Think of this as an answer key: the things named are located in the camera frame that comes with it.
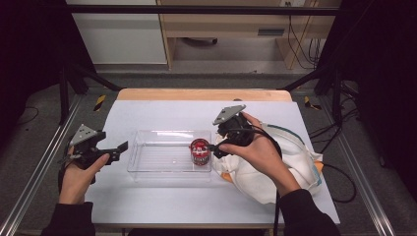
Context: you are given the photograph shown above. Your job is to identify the black metal frame bar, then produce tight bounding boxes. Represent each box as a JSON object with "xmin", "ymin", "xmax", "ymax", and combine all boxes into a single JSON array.
[{"xmin": 65, "ymin": 4, "xmax": 340, "ymax": 17}]

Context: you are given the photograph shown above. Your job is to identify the clear plastic container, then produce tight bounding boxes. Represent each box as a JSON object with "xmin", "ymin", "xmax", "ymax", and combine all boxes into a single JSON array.
[{"xmin": 127, "ymin": 129, "xmax": 214, "ymax": 183}]

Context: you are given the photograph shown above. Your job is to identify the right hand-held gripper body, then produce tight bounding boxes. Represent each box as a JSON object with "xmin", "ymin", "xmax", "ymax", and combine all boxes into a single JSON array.
[{"xmin": 211, "ymin": 104, "xmax": 256, "ymax": 148}]

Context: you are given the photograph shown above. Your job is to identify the black metal stand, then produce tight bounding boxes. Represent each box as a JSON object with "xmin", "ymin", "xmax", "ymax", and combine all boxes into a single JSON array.
[
  {"xmin": 58, "ymin": 62, "xmax": 122, "ymax": 126},
  {"xmin": 278, "ymin": 63, "xmax": 345, "ymax": 127}
]

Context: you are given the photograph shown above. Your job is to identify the black looped floor cable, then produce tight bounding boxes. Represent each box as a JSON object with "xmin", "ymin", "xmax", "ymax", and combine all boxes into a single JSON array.
[{"xmin": 323, "ymin": 162, "xmax": 358, "ymax": 205}]

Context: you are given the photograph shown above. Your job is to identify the white cabinet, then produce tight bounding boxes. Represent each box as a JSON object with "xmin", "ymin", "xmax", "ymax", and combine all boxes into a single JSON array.
[{"xmin": 67, "ymin": 0, "xmax": 168, "ymax": 65}]

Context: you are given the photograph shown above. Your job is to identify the light wooden desk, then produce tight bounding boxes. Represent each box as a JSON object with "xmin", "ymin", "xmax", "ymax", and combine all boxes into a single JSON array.
[{"xmin": 156, "ymin": 0, "xmax": 342, "ymax": 71}]

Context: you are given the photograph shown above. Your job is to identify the black curtain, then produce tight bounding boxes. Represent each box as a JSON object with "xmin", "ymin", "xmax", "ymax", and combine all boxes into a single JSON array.
[
  {"xmin": 0, "ymin": 0, "xmax": 96, "ymax": 148},
  {"xmin": 316, "ymin": 0, "xmax": 417, "ymax": 198}
]

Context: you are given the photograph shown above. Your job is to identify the aluminium rail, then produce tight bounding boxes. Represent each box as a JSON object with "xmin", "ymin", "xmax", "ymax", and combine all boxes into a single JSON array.
[
  {"xmin": 0, "ymin": 94, "xmax": 83, "ymax": 236},
  {"xmin": 319, "ymin": 96, "xmax": 397, "ymax": 236}
]

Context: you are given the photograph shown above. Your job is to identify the right hand-held gripper cable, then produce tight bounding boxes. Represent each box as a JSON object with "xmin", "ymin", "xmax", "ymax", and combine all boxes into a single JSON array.
[{"xmin": 224, "ymin": 127, "xmax": 283, "ymax": 236}]

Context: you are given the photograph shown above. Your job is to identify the person's left hand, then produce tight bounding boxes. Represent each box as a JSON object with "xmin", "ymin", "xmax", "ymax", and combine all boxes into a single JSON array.
[{"xmin": 58, "ymin": 146, "xmax": 111, "ymax": 206}]

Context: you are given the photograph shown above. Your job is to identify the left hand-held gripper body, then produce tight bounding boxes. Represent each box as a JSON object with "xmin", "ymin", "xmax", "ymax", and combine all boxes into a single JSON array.
[{"xmin": 65, "ymin": 123, "xmax": 121, "ymax": 171}]

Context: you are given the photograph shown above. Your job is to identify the black hanging desk cables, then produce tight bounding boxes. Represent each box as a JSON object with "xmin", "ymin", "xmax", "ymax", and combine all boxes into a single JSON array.
[{"xmin": 284, "ymin": 1, "xmax": 324, "ymax": 71}]

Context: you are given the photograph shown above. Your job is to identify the red candy jar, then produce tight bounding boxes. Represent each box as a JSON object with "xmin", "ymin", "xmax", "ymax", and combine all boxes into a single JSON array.
[{"xmin": 189, "ymin": 138, "xmax": 211, "ymax": 167}]

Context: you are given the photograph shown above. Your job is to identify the black floor cable bundle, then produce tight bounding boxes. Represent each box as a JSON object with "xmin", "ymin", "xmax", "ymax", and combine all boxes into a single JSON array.
[{"xmin": 308, "ymin": 82, "xmax": 362, "ymax": 153}]

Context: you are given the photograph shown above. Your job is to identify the person's right hand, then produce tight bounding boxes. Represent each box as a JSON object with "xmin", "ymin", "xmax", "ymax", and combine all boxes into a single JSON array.
[{"xmin": 218, "ymin": 111, "xmax": 301, "ymax": 198}]

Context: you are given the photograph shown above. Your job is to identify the white canvas tote bag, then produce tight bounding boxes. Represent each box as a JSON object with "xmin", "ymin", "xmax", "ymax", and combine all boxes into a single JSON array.
[{"xmin": 210, "ymin": 121, "xmax": 326, "ymax": 205}]

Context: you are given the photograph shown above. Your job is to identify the wooden table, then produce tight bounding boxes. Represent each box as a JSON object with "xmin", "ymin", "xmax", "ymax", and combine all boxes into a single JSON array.
[{"xmin": 94, "ymin": 88, "xmax": 330, "ymax": 230}]

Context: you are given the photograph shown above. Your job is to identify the white table sheet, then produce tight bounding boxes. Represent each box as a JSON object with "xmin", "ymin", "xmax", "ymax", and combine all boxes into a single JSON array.
[{"xmin": 85, "ymin": 99, "xmax": 341, "ymax": 226}]

